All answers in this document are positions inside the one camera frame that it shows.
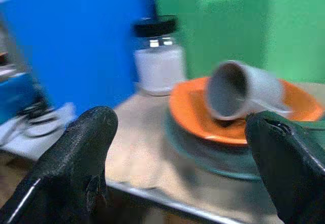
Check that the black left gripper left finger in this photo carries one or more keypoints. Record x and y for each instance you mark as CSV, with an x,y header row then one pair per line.
x,y
73,158

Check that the glass jar with black lid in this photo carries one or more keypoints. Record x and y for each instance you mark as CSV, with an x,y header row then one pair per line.
x,y
158,61

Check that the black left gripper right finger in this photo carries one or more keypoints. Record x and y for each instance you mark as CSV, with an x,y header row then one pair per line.
x,y
287,158

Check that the grey ceramic mug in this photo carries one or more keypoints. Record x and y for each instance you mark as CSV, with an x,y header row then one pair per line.
x,y
243,92

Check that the blue panel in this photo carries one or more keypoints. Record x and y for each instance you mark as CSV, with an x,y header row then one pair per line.
x,y
76,43

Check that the orange plate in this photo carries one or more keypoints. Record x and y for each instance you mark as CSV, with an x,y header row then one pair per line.
x,y
195,107

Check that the dark green plate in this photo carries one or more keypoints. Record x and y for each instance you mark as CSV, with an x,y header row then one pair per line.
x,y
215,158

